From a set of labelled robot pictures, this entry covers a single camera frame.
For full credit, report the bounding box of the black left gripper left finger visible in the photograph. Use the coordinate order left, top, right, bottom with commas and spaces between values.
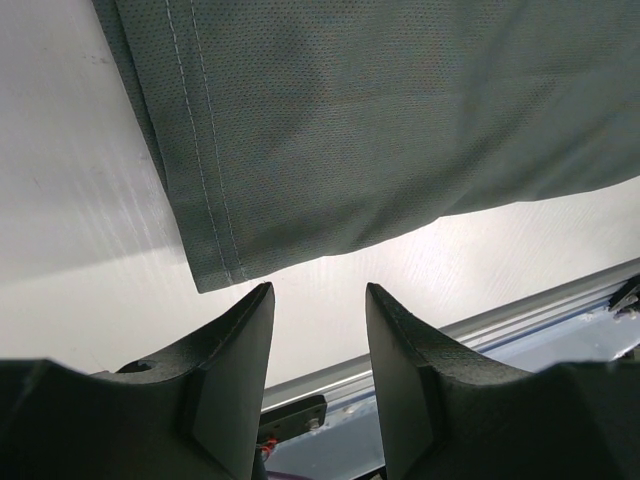
1, 283, 275, 479

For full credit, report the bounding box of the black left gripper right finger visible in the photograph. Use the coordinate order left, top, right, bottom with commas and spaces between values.
366, 284, 639, 479

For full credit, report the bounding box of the grey t shirt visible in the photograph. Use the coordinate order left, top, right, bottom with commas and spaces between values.
94, 1, 639, 293

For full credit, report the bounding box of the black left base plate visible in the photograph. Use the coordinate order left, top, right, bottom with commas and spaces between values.
257, 395, 327, 446

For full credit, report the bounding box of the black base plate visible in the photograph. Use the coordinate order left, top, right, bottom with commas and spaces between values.
609, 275, 640, 315
257, 395, 327, 446

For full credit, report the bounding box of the aluminium mounting rail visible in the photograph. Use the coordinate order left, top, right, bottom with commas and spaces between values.
262, 260, 639, 412

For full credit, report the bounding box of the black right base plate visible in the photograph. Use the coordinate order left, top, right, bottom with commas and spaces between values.
609, 275, 640, 315

